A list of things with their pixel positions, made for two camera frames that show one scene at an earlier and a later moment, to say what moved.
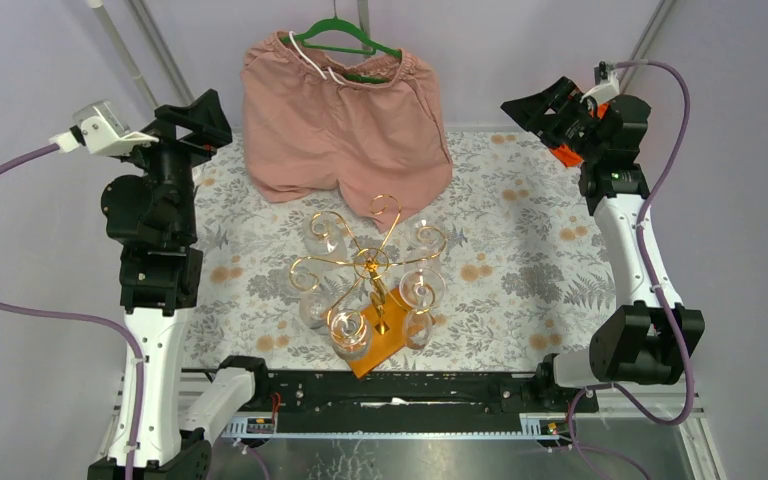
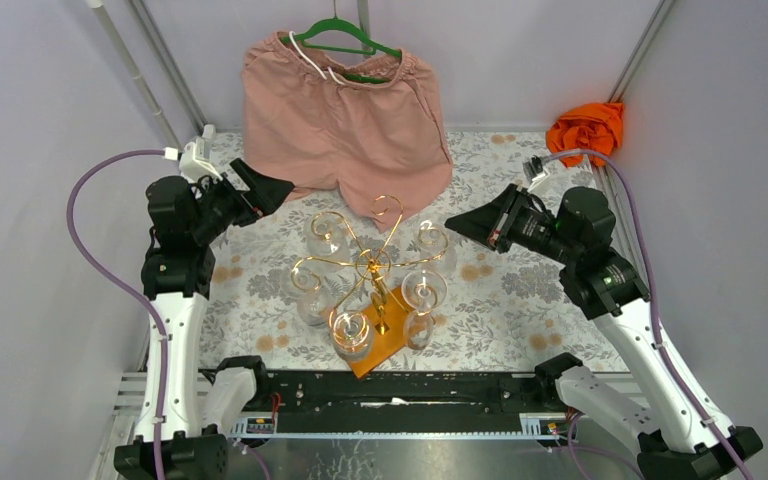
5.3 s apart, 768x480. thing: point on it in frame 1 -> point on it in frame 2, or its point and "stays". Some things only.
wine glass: x=421 y=289 stays
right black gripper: x=563 y=98 -> x=493 y=222
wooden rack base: x=386 y=333 stays
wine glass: x=325 y=237 stays
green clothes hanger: x=342 y=24 stays
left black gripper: x=181 y=134 -> x=239 y=201
